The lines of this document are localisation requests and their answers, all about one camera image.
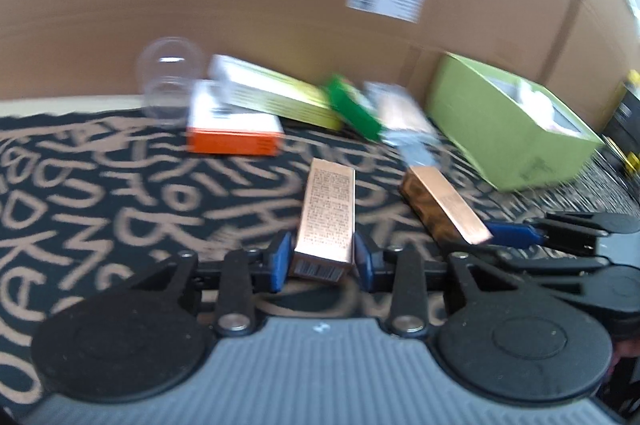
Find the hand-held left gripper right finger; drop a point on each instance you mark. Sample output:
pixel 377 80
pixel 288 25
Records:
pixel 362 266

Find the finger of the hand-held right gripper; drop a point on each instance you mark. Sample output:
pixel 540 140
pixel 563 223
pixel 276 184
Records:
pixel 550 264
pixel 512 235

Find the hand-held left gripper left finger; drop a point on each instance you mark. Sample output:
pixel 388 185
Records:
pixel 281 261

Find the copper box with printed text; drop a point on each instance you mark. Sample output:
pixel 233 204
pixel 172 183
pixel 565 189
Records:
pixel 325 215

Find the plain copper box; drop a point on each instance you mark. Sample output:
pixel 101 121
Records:
pixel 440 205

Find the green shoe box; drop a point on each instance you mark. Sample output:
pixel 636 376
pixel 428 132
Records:
pixel 480 130

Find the orange and white box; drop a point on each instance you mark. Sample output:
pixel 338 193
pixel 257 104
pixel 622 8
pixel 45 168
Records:
pixel 230 141

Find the clear wrapped tan packet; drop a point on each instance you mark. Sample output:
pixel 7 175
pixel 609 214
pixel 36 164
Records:
pixel 402 120

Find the small green box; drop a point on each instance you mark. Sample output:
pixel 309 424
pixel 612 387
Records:
pixel 355 111

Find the white and yellow-green box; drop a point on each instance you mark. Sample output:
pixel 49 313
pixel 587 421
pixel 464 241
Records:
pixel 280 95

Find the black and yellow object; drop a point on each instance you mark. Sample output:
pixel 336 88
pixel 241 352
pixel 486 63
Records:
pixel 627 115

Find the black mat with beige letters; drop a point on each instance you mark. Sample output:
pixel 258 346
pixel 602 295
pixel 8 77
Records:
pixel 125 205

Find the clear plastic cup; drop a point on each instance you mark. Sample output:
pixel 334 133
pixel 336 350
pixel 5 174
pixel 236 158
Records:
pixel 170 107

